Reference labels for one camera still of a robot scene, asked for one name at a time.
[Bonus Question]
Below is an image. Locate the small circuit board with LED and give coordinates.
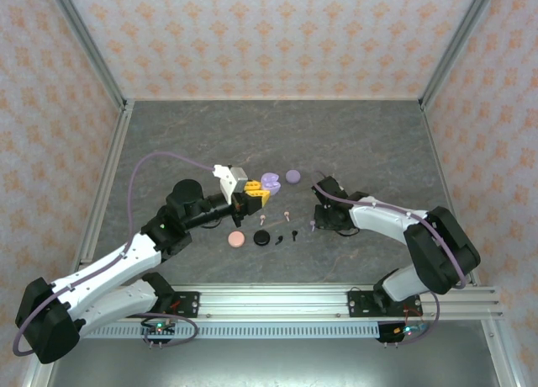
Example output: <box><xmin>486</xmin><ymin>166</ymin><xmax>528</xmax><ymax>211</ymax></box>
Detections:
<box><xmin>377</xmin><ymin>321</ymin><xmax>425</xmax><ymax>344</ymax></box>
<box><xmin>140</xmin><ymin>319</ymin><xmax>177</xmax><ymax>338</ymax></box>

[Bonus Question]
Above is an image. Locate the grey metal panel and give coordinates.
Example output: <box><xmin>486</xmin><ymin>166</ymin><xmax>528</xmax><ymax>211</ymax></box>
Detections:
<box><xmin>45</xmin><ymin>338</ymin><xmax>501</xmax><ymax>387</ymax></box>

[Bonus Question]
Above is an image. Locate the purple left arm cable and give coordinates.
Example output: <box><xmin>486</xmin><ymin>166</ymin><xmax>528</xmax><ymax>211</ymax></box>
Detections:
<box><xmin>12</xmin><ymin>151</ymin><xmax>218</xmax><ymax>357</ymax></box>

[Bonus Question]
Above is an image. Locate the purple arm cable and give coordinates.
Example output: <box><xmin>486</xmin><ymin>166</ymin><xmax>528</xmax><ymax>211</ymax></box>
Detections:
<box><xmin>12</xmin><ymin>151</ymin><xmax>218</xmax><ymax>357</ymax></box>
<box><xmin>313</xmin><ymin>180</ymin><xmax>470</xmax><ymax>346</ymax></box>

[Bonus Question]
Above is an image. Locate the aluminium table side rail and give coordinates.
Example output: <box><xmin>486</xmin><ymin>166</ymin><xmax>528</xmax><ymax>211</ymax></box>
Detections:
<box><xmin>419</xmin><ymin>100</ymin><xmax>480</xmax><ymax>287</ymax></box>
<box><xmin>66</xmin><ymin>100</ymin><xmax>135</xmax><ymax>287</ymax></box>

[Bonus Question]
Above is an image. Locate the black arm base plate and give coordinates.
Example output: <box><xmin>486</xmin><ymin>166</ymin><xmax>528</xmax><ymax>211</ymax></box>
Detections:
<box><xmin>170</xmin><ymin>291</ymin><xmax>201</xmax><ymax>320</ymax></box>
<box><xmin>347</xmin><ymin>289</ymin><xmax>422</xmax><ymax>320</ymax></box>

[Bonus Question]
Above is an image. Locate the long aluminium base rail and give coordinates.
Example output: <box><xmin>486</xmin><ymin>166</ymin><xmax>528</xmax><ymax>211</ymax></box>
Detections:
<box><xmin>50</xmin><ymin>282</ymin><xmax>504</xmax><ymax>321</ymax></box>

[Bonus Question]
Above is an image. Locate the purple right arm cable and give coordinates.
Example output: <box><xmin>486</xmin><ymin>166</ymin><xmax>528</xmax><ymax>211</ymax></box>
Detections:
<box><xmin>313</xmin><ymin>180</ymin><xmax>470</xmax><ymax>346</ymax></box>

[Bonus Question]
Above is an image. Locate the slotted grey cable duct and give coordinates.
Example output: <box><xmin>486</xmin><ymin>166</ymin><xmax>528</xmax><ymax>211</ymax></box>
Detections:
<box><xmin>90</xmin><ymin>321</ymin><xmax>379</xmax><ymax>340</ymax></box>

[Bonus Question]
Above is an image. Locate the aluminium frame post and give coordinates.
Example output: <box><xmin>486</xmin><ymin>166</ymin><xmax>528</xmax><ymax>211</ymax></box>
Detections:
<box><xmin>44</xmin><ymin>0</ymin><xmax>129</xmax><ymax>110</ymax></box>
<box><xmin>419</xmin><ymin>0</ymin><xmax>499</xmax><ymax>110</ymax></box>

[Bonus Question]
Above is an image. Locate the aluminium frame rail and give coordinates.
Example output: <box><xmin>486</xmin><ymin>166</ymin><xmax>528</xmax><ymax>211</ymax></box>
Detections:
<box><xmin>481</xmin><ymin>319</ymin><xmax>522</xmax><ymax>387</ymax></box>

